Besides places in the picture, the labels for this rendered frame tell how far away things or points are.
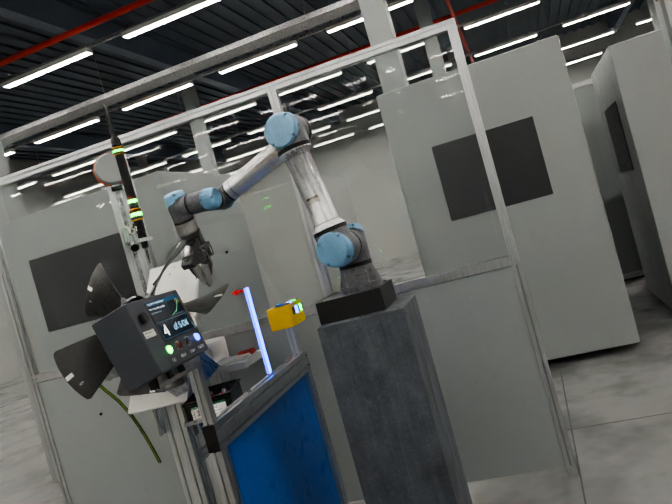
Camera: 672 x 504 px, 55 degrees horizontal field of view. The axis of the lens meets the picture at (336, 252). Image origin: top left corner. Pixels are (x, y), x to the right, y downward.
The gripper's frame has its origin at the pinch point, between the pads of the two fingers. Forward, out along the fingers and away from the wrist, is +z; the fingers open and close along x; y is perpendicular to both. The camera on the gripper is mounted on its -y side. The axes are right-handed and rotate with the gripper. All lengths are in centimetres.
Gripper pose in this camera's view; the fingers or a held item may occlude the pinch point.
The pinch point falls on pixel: (208, 284)
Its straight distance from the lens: 241.3
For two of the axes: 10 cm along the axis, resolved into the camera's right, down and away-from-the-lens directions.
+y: 1.5, -3.7, 9.2
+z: 3.2, 9.0, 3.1
